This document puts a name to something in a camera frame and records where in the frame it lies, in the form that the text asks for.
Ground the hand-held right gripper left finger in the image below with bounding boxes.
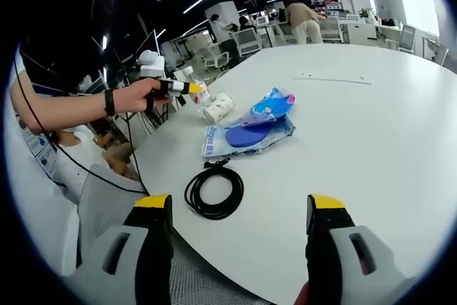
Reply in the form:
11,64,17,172
67,193,174,305

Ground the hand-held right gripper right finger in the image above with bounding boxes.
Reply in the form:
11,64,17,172
305,193,418,305

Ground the clear plastic water bottle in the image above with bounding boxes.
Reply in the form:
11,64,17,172
181,65,212,108

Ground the paper cup with green print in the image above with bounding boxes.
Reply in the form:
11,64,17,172
202,91,237,122

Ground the wet wipes packet blue lid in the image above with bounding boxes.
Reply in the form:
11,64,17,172
201,119,297,159

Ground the blue floral tissue packet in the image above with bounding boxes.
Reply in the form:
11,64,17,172
228,86,297,131

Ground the person's left hand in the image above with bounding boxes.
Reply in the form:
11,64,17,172
114,76,173,114

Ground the person's right hand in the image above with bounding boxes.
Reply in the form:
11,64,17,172
295,281,312,305

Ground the white office chair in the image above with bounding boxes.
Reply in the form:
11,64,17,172
232,28,264,58
398,24,417,53
198,46,230,71
318,15,344,44

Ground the black wristband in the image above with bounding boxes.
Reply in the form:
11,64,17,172
104,89,117,118

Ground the grey mesh office chair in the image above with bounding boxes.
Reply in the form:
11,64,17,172
76,164,261,305

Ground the white table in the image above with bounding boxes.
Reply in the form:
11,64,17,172
134,43,457,305

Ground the wall poster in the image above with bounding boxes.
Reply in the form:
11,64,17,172
14,115,60,181

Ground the white cable cover strip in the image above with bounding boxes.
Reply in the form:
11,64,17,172
292,71,373,86

